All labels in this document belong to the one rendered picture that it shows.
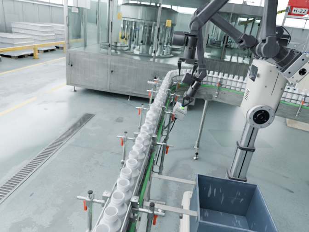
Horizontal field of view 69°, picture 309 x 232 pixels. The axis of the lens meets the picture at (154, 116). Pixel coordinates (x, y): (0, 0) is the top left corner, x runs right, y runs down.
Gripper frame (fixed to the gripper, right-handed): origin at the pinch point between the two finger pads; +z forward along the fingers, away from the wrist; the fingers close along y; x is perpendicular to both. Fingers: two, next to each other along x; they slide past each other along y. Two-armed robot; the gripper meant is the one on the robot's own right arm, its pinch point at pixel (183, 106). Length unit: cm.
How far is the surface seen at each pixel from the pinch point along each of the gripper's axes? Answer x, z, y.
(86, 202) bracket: -25, 15, 95
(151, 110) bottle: -18.5, 2.5, 29.2
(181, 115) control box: 1.8, 5.8, 3.7
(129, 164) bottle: -18, 4, 83
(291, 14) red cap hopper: 218, -204, -588
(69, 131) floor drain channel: -107, 158, -133
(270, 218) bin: 46, 4, 71
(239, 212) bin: 48, 23, 50
